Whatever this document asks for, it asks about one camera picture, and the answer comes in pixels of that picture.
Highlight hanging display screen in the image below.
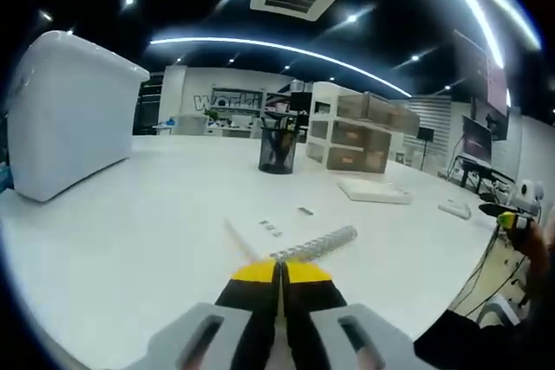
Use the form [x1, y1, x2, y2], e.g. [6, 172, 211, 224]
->
[453, 29, 513, 107]

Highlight thick white sticky note pad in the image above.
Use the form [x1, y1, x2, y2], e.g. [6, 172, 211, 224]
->
[336, 179, 416, 206]

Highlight curved ceiling light strip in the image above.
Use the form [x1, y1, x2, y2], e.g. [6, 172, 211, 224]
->
[149, 36, 413, 98]

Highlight white spiral sticky note pad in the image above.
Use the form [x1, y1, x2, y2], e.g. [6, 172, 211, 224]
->
[224, 217, 359, 268]

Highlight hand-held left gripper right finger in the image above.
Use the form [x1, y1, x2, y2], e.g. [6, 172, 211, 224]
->
[279, 259, 430, 370]

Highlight wall sign letters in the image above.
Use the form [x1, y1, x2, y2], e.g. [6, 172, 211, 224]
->
[193, 91, 265, 114]

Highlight laptop stand table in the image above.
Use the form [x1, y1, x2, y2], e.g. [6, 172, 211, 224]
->
[448, 155, 519, 194]

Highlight white plastic storage box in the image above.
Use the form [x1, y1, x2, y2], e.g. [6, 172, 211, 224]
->
[6, 30, 152, 204]

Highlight person's right hand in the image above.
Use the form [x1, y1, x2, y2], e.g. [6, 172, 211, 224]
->
[515, 222, 552, 269]

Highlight white cabinet with brown drawers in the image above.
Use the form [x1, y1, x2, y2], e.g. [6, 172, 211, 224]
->
[305, 81, 421, 175]

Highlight black mesh pen holder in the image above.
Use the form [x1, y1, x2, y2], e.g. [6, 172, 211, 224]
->
[258, 126, 300, 176]

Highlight monitor on stand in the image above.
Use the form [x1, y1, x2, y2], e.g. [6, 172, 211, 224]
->
[460, 114, 495, 164]

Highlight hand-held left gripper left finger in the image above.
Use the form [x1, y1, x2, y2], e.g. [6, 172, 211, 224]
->
[127, 256, 283, 370]

